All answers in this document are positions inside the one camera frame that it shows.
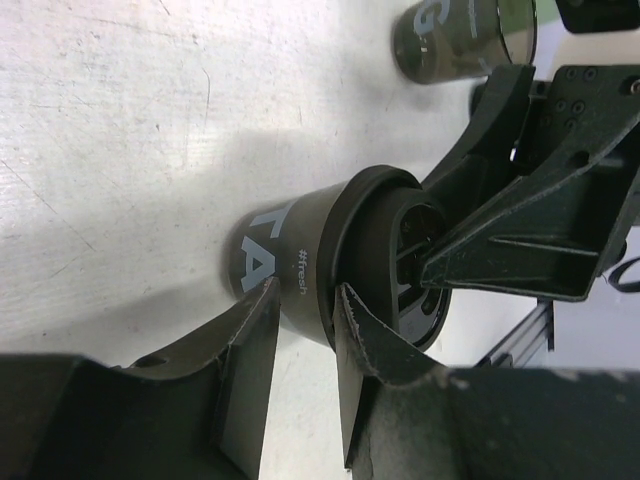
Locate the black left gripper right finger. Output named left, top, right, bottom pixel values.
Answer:
left=333, top=284, right=639, bottom=479

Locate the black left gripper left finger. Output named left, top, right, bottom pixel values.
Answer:
left=1, top=278, right=280, bottom=479

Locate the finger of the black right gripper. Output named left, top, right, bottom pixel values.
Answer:
left=422, top=65, right=535, bottom=220
left=420, top=151, right=639, bottom=302

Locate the black paper coffee cup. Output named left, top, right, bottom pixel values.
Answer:
left=225, top=183, right=346, bottom=348

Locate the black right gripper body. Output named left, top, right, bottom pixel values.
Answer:
left=519, top=64, right=639, bottom=175

